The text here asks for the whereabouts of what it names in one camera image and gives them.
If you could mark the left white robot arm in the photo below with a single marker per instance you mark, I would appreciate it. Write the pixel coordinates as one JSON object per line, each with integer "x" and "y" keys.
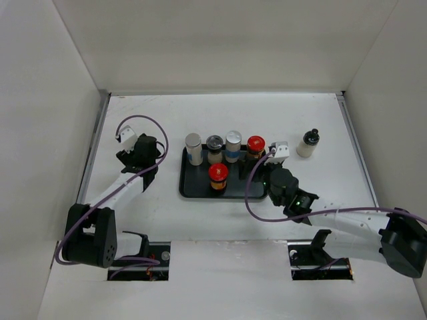
{"x": 91, "y": 231}

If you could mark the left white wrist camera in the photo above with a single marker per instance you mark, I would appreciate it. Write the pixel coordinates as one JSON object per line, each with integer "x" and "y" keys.
{"x": 126, "y": 136}

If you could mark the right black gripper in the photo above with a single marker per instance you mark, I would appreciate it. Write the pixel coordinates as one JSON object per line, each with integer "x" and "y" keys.
{"x": 245, "y": 166}

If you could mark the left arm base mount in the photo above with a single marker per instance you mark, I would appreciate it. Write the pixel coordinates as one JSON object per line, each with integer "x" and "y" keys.
{"x": 146, "y": 256}

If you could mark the silver lid salt jar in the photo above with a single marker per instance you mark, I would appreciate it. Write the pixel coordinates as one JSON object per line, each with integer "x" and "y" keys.
{"x": 194, "y": 149}

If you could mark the clear lid pepper shaker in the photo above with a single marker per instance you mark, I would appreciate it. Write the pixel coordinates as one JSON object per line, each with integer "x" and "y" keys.
{"x": 214, "y": 145}

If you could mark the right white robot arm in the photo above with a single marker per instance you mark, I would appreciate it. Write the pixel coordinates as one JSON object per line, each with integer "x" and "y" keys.
{"x": 394, "y": 237}

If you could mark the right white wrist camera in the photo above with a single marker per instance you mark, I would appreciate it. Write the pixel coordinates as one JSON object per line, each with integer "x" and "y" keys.
{"x": 280, "y": 154}

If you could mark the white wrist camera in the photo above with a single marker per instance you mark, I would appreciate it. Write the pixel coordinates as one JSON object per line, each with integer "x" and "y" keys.
{"x": 280, "y": 154}
{"x": 126, "y": 136}

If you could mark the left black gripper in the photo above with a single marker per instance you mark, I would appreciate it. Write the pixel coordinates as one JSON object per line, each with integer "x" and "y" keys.
{"x": 127, "y": 158}

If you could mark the black cap small bottle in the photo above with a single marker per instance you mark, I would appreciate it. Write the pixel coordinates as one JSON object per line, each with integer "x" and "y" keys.
{"x": 308, "y": 143}

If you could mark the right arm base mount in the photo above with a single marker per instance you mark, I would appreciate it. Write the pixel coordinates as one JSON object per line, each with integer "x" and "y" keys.
{"x": 310, "y": 262}

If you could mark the white cap blue label bottle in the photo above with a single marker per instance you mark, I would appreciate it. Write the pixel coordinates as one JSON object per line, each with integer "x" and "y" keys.
{"x": 233, "y": 145}

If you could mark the red lid sauce jar front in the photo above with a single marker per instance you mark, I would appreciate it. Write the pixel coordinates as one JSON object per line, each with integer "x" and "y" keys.
{"x": 218, "y": 174}

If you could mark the black plastic tray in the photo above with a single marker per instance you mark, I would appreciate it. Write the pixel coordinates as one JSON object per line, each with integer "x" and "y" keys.
{"x": 194, "y": 181}

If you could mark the red lid sauce jar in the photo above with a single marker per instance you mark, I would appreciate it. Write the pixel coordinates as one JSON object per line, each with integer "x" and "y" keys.
{"x": 255, "y": 147}
{"x": 218, "y": 174}

